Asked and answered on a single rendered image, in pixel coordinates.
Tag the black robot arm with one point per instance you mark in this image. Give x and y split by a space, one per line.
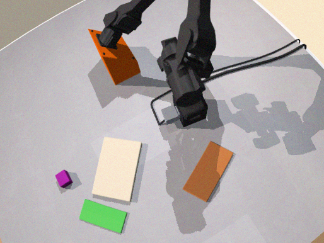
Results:
196 36

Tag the purple cube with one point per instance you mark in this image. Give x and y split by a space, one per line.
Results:
63 179

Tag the green rectangular block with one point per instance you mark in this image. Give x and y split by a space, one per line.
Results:
103 216

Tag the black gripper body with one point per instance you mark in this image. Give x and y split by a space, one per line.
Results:
188 112

